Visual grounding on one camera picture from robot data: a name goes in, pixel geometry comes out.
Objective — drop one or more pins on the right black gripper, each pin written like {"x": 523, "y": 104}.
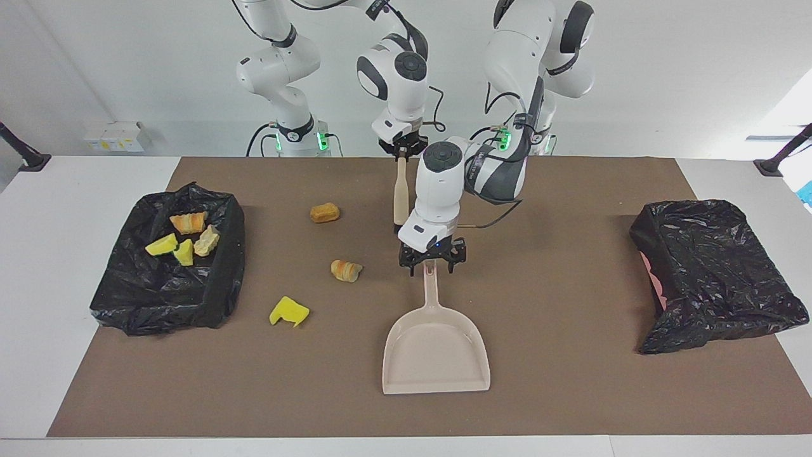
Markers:
{"x": 403, "y": 141}

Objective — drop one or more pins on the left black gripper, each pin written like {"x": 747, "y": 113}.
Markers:
{"x": 434, "y": 252}

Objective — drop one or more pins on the beige hand brush black bristles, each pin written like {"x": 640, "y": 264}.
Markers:
{"x": 401, "y": 190}

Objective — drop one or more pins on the striped croissant piece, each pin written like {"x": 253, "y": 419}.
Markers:
{"x": 207, "y": 240}
{"x": 188, "y": 223}
{"x": 346, "y": 270}

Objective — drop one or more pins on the beige plastic dustpan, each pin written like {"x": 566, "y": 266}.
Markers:
{"x": 438, "y": 355}

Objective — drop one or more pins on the brown bread nugget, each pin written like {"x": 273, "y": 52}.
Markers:
{"x": 325, "y": 212}

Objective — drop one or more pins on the yellow sponge piece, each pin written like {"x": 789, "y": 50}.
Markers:
{"x": 162, "y": 245}
{"x": 288, "y": 311}
{"x": 184, "y": 252}

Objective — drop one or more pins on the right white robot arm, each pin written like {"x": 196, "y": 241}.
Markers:
{"x": 399, "y": 82}

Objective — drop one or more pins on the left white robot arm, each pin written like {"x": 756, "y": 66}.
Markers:
{"x": 438, "y": 190}

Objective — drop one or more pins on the black bag lined bin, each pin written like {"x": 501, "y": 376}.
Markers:
{"x": 152, "y": 298}

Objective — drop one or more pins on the black bag bin pink liner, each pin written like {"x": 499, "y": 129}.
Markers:
{"x": 717, "y": 273}

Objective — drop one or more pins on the brown table mat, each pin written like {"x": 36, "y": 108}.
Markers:
{"x": 571, "y": 393}

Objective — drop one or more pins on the blue object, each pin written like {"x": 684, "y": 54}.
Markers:
{"x": 807, "y": 193}

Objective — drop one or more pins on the white wall outlet box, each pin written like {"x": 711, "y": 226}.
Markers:
{"x": 117, "y": 136}

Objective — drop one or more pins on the black camera stand foot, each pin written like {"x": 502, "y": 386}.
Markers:
{"x": 25, "y": 155}
{"x": 777, "y": 158}

